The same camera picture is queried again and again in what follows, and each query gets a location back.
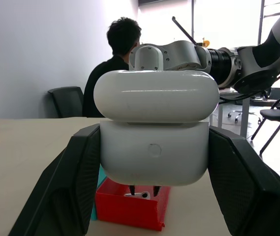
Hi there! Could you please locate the teal plastic tray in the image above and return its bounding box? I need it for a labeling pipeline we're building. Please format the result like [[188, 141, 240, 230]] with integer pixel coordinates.
[[90, 165, 109, 221]]

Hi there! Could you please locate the thin black rod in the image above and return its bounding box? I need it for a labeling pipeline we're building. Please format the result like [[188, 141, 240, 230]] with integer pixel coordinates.
[[171, 16, 198, 46]]

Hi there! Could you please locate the black office chair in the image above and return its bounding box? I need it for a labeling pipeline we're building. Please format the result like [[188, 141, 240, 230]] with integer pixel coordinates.
[[47, 86, 84, 119]]

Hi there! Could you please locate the white earbuds case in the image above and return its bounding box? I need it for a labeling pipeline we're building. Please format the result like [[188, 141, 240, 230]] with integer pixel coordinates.
[[93, 69, 220, 188]]

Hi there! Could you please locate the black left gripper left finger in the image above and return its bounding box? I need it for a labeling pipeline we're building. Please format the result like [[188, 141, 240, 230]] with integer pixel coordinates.
[[8, 123, 101, 236]]

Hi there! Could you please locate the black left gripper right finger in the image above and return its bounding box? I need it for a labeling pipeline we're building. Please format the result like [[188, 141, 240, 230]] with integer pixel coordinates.
[[208, 127, 280, 236]]

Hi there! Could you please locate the red plastic tray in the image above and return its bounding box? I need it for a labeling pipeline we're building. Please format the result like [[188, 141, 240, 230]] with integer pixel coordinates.
[[95, 177, 171, 232]]

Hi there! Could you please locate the black folding chair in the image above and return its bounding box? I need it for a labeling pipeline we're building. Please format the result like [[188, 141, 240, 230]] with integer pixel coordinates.
[[250, 86, 280, 157]]

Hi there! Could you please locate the office chair wheel base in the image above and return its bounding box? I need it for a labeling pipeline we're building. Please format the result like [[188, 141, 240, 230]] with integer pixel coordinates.
[[227, 110, 244, 122]]

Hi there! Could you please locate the white background table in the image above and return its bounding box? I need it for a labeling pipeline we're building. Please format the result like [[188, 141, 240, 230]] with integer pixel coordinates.
[[213, 87, 252, 138]]

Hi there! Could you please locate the white earbud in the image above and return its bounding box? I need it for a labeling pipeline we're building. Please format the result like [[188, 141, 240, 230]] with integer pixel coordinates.
[[124, 191, 152, 199]]

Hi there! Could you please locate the person in black top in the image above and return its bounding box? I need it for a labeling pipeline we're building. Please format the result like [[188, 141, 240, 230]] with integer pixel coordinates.
[[82, 16, 143, 118]]

